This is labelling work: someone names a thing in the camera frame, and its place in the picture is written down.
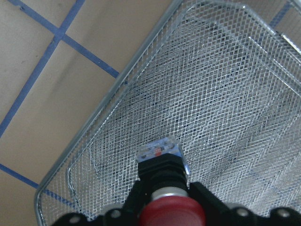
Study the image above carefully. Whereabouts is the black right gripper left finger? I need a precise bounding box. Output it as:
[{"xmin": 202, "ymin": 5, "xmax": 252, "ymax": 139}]
[{"xmin": 53, "ymin": 181, "xmax": 147, "ymax": 226}]

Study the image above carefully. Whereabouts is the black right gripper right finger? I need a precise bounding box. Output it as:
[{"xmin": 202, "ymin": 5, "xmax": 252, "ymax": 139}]
[{"xmin": 189, "ymin": 182, "xmax": 301, "ymax": 226}]

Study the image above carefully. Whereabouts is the red emergency stop button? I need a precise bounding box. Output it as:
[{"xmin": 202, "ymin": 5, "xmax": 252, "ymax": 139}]
[{"xmin": 136, "ymin": 136, "xmax": 206, "ymax": 226}]

